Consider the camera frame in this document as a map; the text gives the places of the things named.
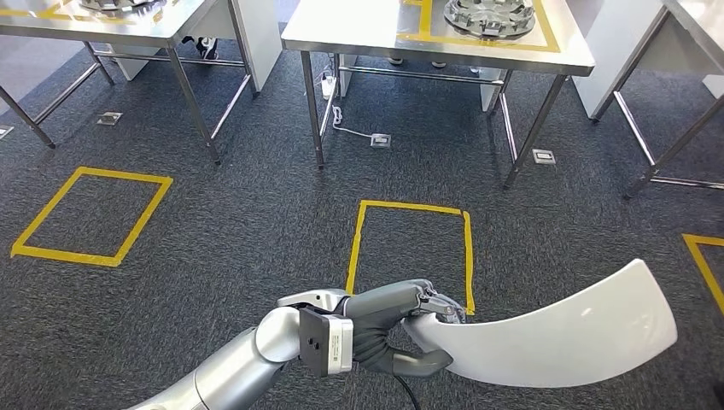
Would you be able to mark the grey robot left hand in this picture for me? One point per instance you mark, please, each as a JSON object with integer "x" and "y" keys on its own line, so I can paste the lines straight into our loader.
{"x": 373, "y": 334}

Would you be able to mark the white curved plastic part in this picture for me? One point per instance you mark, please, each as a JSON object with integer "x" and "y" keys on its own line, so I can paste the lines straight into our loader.
{"x": 565, "y": 339}

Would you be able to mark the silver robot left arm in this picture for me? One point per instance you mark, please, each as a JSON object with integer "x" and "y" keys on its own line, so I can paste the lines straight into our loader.
{"x": 237, "y": 373}

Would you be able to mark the stainless steel workbench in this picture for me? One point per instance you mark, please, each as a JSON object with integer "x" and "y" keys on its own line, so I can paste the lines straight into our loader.
{"x": 362, "y": 34}
{"x": 701, "y": 34}
{"x": 113, "y": 31}

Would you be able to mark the silver wheel cover part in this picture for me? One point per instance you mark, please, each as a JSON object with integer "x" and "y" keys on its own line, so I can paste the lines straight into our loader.
{"x": 486, "y": 20}
{"x": 121, "y": 4}

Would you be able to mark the yellow tape square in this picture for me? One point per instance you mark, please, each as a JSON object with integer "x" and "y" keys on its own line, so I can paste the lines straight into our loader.
{"x": 56, "y": 12}
{"x": 413, "y": 207}
{"x": 707, "y": 240}

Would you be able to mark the silver floor outlet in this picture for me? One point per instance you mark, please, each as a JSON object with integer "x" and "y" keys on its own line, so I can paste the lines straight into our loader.
{"x": 5, "y": 131}
{"x": 543, "y": 156}
{"x": 109, "y": 118}
{"x": 380, "y": 141}

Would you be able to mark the white power strip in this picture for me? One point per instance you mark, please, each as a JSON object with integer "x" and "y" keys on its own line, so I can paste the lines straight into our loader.
{"x": 328, "y": 86}

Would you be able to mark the white panel desk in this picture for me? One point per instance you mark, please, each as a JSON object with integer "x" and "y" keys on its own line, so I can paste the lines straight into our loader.
{"x": 491, "y": 90}
{"x": 611, "y": 51}
{"x": 714, "y": 86}
{"x": 257, "y": 39}

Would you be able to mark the person's shoe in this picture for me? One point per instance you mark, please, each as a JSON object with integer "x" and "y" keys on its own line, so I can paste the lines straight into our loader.
{"x": 201, "y": 48}
{"x": 439, "y": 64}
{"x": 397, "y": 61}

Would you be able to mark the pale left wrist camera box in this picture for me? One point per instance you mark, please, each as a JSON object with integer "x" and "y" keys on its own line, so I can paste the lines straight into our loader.
{"x": 328, "y": 345}

